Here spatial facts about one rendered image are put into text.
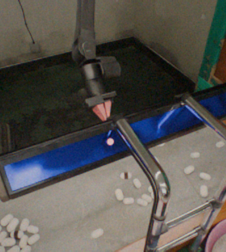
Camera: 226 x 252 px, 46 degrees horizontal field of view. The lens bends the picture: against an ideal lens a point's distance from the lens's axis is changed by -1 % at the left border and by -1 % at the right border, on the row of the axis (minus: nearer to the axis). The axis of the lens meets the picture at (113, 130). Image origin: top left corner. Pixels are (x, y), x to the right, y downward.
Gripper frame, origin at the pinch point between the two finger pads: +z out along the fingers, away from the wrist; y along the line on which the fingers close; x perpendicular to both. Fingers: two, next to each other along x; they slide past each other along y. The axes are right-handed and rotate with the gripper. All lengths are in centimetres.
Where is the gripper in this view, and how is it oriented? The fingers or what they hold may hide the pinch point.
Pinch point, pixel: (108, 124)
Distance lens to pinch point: 84.2
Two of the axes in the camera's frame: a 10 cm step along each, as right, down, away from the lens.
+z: 3.3, 9.4, -0.4
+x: -2.7, 1.4, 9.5
